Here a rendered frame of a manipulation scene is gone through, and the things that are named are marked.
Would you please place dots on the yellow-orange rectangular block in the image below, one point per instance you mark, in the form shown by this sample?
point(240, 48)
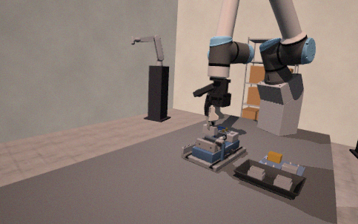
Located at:
point(274, 157)

